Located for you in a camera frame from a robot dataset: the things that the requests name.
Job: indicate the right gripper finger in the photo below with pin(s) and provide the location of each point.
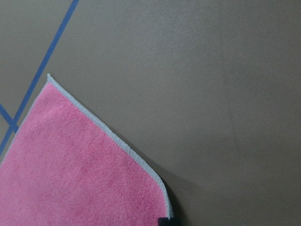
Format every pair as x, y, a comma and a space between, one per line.
169, 222

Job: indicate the pink and grey towel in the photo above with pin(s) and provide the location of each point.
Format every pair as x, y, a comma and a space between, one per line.
65, 167

